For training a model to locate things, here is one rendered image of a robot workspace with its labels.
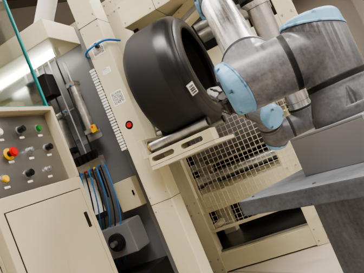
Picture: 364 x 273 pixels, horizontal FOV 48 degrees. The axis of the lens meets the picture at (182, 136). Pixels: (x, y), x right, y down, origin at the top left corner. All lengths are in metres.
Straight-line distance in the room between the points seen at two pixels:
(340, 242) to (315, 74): 0.42
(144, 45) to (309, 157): 1.13
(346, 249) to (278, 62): 0.49
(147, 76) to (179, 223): 0.78
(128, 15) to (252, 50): 1.56
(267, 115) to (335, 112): 0.53
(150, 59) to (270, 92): 0.98
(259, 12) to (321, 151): 0.71
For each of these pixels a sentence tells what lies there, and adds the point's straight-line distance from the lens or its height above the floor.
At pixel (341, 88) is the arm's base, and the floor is 0.77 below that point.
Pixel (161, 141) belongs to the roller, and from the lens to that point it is 2.04.
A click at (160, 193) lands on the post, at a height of 0.66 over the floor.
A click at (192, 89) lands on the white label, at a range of 1.89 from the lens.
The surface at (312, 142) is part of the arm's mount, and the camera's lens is 1.06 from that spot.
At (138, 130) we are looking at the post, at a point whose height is 1.01.
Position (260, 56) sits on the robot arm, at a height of 0.92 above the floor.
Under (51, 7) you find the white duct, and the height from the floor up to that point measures 2.03.
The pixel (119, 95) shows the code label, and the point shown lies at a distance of 2.23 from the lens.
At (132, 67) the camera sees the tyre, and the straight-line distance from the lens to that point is 1.96.
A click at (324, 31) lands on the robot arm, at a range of 1.05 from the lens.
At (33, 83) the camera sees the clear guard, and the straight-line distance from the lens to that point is 2.15.
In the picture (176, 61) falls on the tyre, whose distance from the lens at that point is 1.88.
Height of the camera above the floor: 0.75
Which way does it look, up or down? 4 degrees up
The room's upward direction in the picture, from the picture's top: 23 degrees counter-clockwise
